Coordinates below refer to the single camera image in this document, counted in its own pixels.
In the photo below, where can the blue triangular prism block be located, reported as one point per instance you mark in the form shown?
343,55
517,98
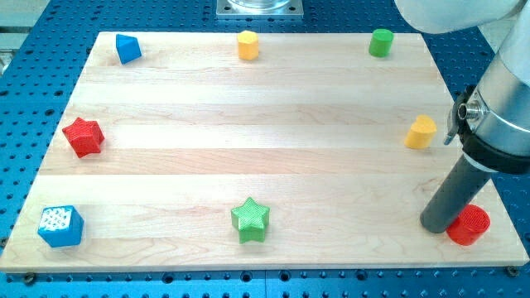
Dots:
128,48

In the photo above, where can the wooden board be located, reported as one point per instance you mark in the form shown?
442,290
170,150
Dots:
313,129

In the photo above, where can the yellow hexagon block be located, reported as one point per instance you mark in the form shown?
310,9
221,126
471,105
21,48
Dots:
248,47

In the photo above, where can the blue cube block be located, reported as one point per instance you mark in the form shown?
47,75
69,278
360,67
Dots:
61,226

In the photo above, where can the red cylinder block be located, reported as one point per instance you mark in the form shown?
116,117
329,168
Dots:
469,225

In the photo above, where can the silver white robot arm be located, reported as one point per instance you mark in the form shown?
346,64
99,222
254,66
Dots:
492,120

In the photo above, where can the yellow heart block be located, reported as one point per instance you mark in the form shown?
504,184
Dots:
421,132

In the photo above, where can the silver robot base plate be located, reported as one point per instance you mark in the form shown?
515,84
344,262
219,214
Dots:
255,9

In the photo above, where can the red star block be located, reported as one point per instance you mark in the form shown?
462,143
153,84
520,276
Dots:
85,137

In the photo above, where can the blue perforated table plate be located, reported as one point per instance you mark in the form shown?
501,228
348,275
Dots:
37,85

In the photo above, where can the green star block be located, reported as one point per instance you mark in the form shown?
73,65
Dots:
250,220

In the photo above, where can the green cylinder block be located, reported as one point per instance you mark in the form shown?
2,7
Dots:
381,42

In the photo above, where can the grey cylindrical pointer tool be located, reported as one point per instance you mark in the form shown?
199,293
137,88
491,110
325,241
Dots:
466,178

